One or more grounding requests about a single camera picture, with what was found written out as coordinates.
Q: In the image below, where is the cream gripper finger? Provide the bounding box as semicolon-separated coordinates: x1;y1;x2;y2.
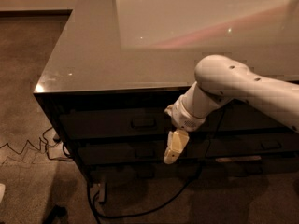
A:
164;129;189;164

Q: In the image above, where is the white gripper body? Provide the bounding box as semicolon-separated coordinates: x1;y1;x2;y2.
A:
164;95;206;132

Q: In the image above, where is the drawer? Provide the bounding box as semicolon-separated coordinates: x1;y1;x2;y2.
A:
59;105;226;141
90;162;200;183
76;137;211;166
219;101;285;132
206;133;299;158

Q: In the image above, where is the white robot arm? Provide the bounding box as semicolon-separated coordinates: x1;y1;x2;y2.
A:
164;55;299;164

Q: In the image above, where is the dark cabinet with glossy top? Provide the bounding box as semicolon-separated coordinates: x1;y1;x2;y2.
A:
34;0;299;184

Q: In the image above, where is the thick black cable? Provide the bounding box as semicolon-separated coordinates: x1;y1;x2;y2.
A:
86;161;204;224

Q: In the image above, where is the thin black wire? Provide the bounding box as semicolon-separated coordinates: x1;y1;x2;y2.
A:
0;126;74;162

